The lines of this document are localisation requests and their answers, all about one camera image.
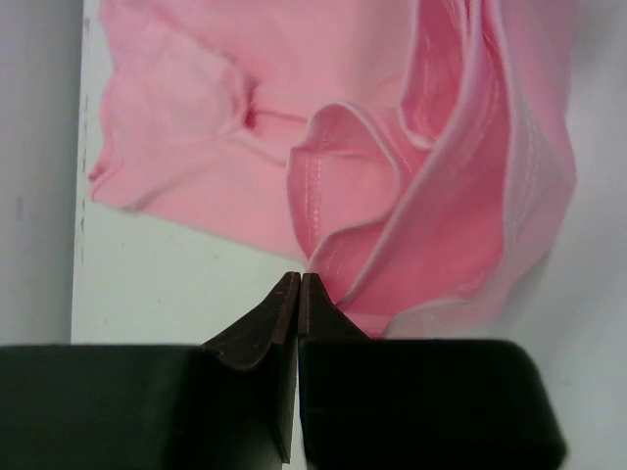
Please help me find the pink t-shirt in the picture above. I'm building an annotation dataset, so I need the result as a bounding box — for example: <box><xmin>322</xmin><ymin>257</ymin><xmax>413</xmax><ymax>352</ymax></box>
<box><xmin>90</xmin><ymin>1</ymin><xmax>577</xmax><ymax>337</ymax></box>

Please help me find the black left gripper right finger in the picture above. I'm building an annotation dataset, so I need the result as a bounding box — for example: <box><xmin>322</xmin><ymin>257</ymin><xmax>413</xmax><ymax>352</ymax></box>
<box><xmin>298</xmin><ymin>274</ymin><xmax>567</xmax><ymax>469</ymax></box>

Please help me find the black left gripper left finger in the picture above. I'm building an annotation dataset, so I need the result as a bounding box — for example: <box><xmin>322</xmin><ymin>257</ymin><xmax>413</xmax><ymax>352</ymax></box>
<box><xmin>1</xmin><ymin>272</ymin><xmax>300</xmax><ymax>469</ymax></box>

